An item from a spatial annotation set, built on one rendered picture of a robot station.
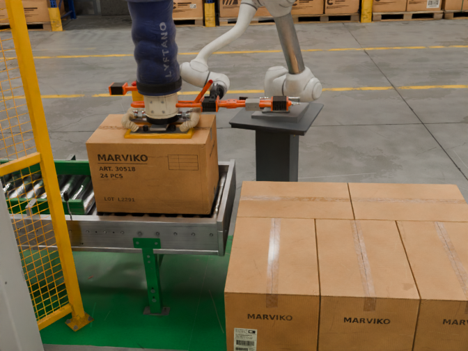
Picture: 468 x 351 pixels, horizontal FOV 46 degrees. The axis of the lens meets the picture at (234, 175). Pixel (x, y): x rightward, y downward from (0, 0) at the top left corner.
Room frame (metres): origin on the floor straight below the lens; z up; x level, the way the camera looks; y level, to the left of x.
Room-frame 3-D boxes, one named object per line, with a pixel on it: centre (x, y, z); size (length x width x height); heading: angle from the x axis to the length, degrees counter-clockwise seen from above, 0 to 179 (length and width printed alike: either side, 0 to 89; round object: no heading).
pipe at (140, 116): (2.64, 0.36, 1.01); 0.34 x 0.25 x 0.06; 84
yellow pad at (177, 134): (2.54, 0.37, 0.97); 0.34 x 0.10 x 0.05; 84
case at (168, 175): (2.64, 0.41, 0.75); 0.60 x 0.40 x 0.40; 84
